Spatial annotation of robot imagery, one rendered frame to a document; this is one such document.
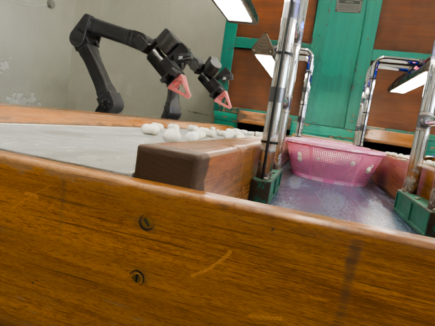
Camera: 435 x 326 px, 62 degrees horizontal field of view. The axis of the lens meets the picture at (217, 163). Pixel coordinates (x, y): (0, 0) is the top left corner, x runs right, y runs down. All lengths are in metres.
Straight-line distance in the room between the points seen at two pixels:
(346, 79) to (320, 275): 1.89
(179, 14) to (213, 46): 0.42
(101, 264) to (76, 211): 0.05
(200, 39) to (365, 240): 3.07
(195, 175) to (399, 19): 1.99
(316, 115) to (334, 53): 0.34
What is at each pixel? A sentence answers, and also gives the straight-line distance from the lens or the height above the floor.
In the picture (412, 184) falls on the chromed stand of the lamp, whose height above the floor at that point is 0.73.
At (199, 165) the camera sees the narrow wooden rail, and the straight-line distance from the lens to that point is 0.27.
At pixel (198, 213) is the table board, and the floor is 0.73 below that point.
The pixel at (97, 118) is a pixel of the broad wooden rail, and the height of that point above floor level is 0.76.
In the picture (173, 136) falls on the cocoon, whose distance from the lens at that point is 0.64.
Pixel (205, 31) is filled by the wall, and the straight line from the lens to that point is 3.26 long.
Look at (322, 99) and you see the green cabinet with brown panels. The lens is 2.09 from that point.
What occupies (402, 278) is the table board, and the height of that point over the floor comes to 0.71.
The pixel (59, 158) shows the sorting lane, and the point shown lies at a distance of 0.34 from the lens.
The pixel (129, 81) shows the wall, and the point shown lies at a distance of 3.46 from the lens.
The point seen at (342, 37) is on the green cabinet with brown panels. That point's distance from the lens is 2.14.
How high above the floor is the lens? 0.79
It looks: 7 degrees down
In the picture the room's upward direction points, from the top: 9 degrees clockwise
